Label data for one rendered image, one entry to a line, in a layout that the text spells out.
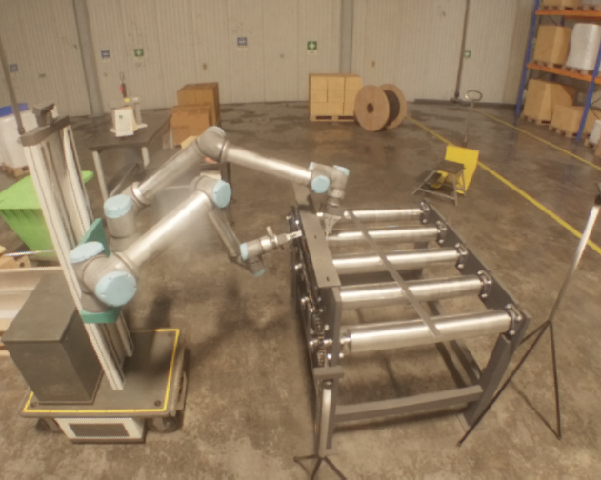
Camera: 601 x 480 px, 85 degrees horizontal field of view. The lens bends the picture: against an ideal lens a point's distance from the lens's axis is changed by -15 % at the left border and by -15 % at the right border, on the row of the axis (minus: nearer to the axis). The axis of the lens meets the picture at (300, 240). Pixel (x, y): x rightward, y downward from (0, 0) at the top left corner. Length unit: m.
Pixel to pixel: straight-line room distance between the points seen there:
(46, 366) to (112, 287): 0.86
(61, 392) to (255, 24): 10.71
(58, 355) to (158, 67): 10.62
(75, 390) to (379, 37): 11.61
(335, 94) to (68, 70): 7.98
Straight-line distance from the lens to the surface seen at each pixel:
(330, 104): 9.30
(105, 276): 1.52
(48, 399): 2.49
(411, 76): 12.79
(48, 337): 2.09
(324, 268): 1.61
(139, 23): 12.21
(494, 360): 2.23
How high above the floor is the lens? 2.08
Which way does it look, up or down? 30 degrees down
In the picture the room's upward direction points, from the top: straight up
